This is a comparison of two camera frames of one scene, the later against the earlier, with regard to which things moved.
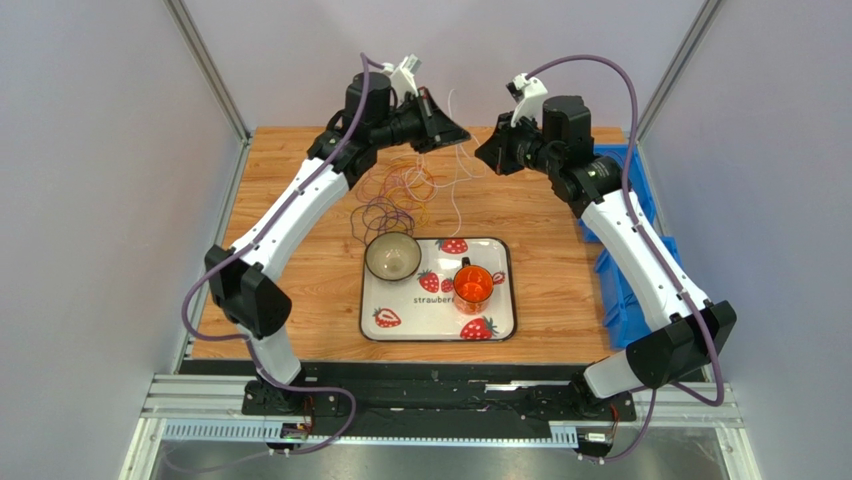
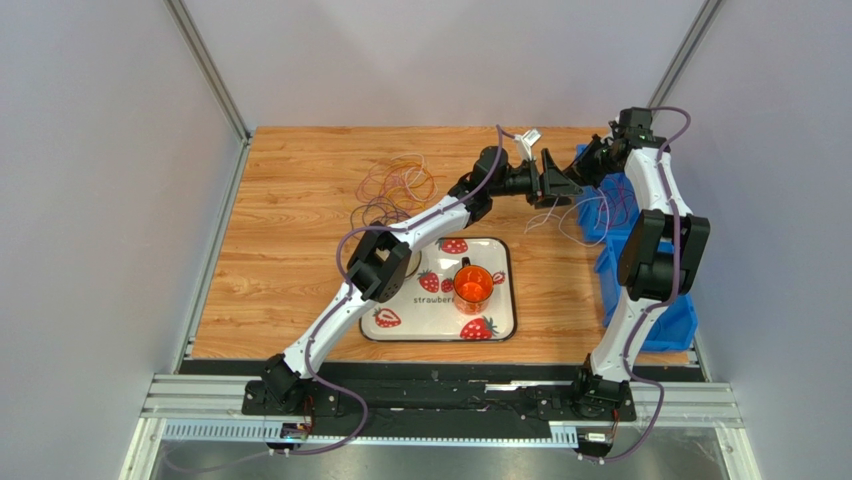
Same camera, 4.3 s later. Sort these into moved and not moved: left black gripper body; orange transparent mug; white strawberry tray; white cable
Moved: left black gripper body; white cable
Not moved: white strawberry tray; orange transparent mug
